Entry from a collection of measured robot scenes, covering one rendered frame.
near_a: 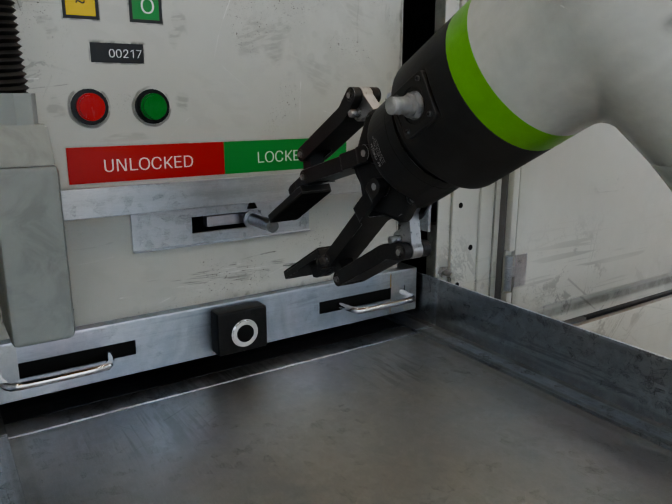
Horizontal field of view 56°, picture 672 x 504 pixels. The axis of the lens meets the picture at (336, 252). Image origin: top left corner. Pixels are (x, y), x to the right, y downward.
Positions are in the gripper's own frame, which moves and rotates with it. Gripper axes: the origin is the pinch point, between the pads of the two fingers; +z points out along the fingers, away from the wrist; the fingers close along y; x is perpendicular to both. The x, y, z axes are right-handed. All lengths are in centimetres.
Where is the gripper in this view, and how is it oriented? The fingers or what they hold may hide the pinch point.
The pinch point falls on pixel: (305, 233)
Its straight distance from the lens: 56.2
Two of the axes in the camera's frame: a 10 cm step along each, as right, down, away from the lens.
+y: 2.7, 9.4, -2.0
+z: -4.8, 3.1, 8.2
